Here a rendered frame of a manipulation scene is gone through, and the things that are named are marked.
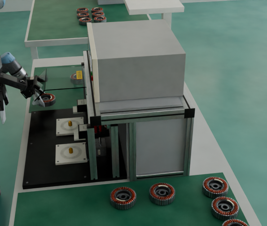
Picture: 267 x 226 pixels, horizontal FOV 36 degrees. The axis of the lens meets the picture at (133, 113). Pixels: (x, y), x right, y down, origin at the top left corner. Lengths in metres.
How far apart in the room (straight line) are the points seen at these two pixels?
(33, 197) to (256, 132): 2.29
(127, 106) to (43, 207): 0.56
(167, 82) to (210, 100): 2.30
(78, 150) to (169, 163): 0.46
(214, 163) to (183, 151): 0.23
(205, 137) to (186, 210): 0.56
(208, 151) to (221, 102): 1.95
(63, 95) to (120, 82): 0.91
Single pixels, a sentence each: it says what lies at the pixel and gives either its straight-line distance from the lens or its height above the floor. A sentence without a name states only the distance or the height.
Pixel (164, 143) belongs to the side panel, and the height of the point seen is 0.94.
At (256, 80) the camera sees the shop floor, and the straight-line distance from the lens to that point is 4.55.
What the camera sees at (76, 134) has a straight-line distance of 2.01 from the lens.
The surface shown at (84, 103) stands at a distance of 2.18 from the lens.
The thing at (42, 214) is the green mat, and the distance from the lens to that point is 1.82.
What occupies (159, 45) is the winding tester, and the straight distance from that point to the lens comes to 1.83.
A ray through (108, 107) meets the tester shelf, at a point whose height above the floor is 1.11.
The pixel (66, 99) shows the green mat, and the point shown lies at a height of 0.75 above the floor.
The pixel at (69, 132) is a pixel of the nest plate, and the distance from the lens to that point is 2.21.
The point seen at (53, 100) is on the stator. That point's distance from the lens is 2.43.
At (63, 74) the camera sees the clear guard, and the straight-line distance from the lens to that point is 2.17.
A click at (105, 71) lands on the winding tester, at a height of 1.26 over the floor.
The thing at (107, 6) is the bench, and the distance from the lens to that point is 4.23.
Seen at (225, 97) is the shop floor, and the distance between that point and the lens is 4.15.
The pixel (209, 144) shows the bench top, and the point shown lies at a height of 0.75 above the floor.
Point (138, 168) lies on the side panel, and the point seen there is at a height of 0.81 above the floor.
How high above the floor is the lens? 2.02
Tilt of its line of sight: 32 degrees down
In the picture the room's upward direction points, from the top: straight up
